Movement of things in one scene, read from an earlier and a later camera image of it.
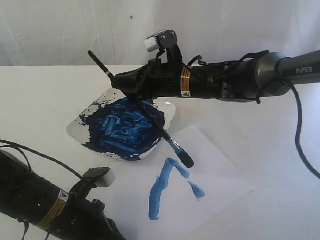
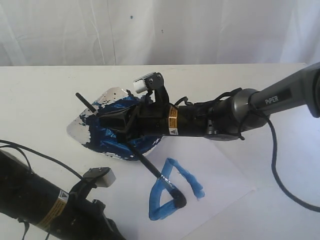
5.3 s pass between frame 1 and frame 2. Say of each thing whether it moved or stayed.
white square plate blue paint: stayed
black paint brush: moved
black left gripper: stayed
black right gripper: moved
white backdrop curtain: stayed
